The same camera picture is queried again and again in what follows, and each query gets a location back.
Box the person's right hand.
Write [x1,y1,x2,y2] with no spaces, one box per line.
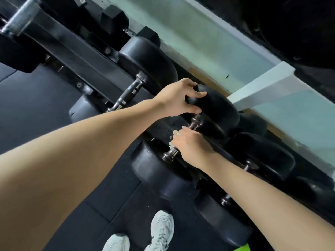
[171,125,223,170]

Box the person's left hand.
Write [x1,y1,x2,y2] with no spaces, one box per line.
[154,77,208,119]

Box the white wet wipe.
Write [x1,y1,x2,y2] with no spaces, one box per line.
[169,129,184,151]

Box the black dumbbell white lettering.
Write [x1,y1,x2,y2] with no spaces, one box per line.
[195,132,296,248]

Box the person's right forearm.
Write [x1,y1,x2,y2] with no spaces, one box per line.
[205,154,335,251]

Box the person's left forearm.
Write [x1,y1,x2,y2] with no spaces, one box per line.
[0,99,163,251]

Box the person's right white sneaker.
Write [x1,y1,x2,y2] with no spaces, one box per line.
[144,210,175,251]

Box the person's white sneaker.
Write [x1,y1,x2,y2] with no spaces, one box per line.
[102,234,131,251]
[144,210,175,251]

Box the black hex dumbbell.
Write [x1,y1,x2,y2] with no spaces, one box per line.
[100,3,161,47]

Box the black dumbbell rack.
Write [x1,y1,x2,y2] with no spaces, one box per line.
[0,0,335,222]

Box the person's left white sneaker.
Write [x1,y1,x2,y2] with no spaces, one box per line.
[102,234,131,251]

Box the large black dumbbell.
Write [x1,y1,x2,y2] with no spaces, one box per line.
[0,0,44,74]

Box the white metal rack leg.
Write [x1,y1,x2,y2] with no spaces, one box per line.
[226,61,311,112]

